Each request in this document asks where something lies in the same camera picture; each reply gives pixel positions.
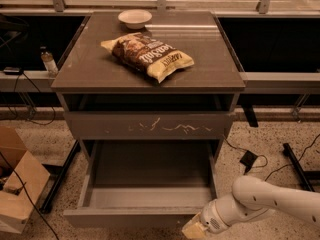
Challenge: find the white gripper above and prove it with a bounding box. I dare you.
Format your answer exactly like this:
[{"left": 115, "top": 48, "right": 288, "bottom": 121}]
[{"left": 182, "top": 197, "right": 232, "bottom": 240}]

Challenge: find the black floor stand bar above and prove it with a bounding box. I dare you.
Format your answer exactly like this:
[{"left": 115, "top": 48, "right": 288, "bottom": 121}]
[
  {"left": 40, "top": 141, "right": 81, "bottom": 214},
  {"left": 283, "top": 143, "right": 320, "bottom": 192}
]

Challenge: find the yellow brown chip bag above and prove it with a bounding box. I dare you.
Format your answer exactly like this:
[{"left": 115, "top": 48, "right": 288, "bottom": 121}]
[{"left": 101, "top": 32, "right": 194, "bottom": 83}]

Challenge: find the black power adapter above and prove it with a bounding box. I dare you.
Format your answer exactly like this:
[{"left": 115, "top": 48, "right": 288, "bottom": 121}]
[{"left": 240, "top": 150, "right": 258, "bottom": 168}]

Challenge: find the grey drawer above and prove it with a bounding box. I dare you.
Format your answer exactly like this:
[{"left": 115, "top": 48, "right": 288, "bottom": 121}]
[{"left": 64, "top": 140, "right": 216, "bottom": 227}]

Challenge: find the black floor stand bar right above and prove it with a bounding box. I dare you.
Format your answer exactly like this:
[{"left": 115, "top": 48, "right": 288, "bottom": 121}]
[{"left": 283, "top": 143, "right": 320, "bottom": 192}]

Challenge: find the grey drawer cabinet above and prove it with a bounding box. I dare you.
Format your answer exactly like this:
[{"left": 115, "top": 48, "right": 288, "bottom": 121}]
[{"left": 52, "top": 12, "right": 245, "bottom": 155}]

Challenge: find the black cable over box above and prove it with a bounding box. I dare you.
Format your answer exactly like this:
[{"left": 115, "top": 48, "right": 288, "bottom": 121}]
[{"left": 0, "top": 152, "right": 60, "bottom": 240}]

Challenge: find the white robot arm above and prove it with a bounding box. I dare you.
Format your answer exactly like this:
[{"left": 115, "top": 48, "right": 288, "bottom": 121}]
[{"left": 182, "top": 176, "right": 320, "bottom": 240}]

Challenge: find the black device on ledge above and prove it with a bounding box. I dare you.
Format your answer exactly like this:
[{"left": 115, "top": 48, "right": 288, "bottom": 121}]
[{"left": 3, "top": 67, "right": 23, "bottom": 75}]

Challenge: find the cardboard box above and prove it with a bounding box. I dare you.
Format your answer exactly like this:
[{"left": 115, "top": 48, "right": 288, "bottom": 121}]
[{"left": 0, "top": 126, "right": 50, "bottom": 234}]

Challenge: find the black floor stand bar left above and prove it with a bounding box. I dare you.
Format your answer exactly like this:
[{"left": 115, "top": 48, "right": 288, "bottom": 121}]
[{"left": 40, "top": 141, "right": 81, "bottom": 214}]

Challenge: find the closed scratched top drawer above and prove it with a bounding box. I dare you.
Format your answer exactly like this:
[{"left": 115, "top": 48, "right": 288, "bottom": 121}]
[{"left": 64, "top": 112, "right": 234, "bottom": 140}]

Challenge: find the black adapter cable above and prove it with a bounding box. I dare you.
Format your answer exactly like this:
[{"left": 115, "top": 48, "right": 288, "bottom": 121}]
[{"left": 222, "top": 134, "right": 320, "bottom": 182}]

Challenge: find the white ceramic bowl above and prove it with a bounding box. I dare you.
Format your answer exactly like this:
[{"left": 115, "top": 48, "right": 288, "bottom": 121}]
[{"left": 118, "top": 9, "right": 152, "bottom": 29}]

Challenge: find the small glass bottle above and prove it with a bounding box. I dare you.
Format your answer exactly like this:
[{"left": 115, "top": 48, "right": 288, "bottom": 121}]
[{"left": 40, "top": 46, "right": 58, "bottom": 77}]

